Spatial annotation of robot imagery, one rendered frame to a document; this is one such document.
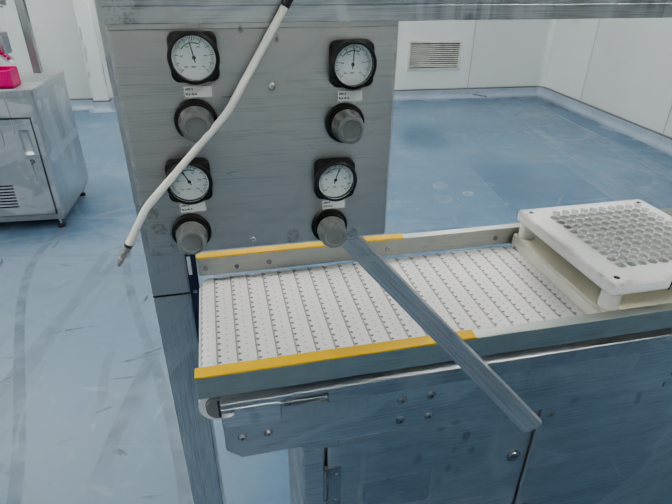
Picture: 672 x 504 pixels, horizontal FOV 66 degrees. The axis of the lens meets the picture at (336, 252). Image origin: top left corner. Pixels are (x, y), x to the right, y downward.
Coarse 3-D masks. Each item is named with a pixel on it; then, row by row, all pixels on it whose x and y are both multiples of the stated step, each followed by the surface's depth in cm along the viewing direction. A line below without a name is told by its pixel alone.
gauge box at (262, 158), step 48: (144, 48) 38; (240, 48) 39; (288, 48) 40; (384, 48) 41; (144, 96) 39; (288, 96) 42; (336, 96) 42; (384, 96) 43; (144, 144) 41; (192, 144) 42; (240, 144) 42; (288, 144) 43; (336, 144) 44; (384, 144) 45; (144, 192) 43; (240, 192) 44; (288, 192) 46; (384, 192) 48; (240, 240) 47; (288, 240) 48
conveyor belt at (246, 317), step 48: (240, 288) 80; (288, 288) 80; (336, 288) 80; (432, 288) 80; (480, 288) 80; (528, 288) 80; (240, 336) 69; (288, 336) 69; (336, 336) 70; (384, 336) 70
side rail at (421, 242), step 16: (512, 224) 92; (400, 240) 87; (416, 240) 88; (432, 240) 88; (448, 240) 89; (464, 240) 90; (480, 240) 91; (496, 240) 91; (240, 256) 82; (256, 256) 82; (272, 256) 83; (288, 256) 84; (304, 256) 84; (320, 256) 85; (336, 256) 86; (208, 272) 82; (224, 272) 82
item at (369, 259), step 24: (360, 240) 54; (360, 264) 55; (384, 264) 54; (384, 288) 55; (408, 288) 54; (408, 312) 56; (432, 312) 55; (432, 336) 56; (456, 336) 55; (456, 360) 56; (480, 360) 55; (480, 384) 56; (504, 384) 55; (504, 408) 56; (528, 408) 56
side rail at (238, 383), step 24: (624, 312) 69; (648, 312) 69; (480, 336) 64; (504, 336) 65; (528, 336) 66; (552, 336) 67; (576, 336) 68; (600, 336) 69; (336, 360) 60; (360, 360) 61; (384, 360) 62; (408, 360) 63; (432, 360) 64; (216, 384) 58; (240, 384) 59; (264, 384) 60; (288, 384) 61
